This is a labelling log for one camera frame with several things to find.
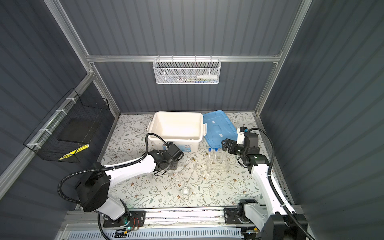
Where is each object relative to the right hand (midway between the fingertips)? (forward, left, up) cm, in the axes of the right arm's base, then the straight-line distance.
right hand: (231, 144), depth 82 cm
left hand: (-6, +33, -10) cm, 35 cm away
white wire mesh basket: (+70, +28, +4) cm, 75 cm away
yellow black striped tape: (-11, +74, +13) cm, 76 cm away
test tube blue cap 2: (-2, +12, -2) cm, 13 cm away
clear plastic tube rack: (-3, +7, -17) cm, 18 cm away
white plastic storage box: (+23, +28, -15) cm, 39 cm away
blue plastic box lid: (+26, +3, -17) cm, 32 cm away
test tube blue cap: (-3, +9, -2) cm, 9 cm away
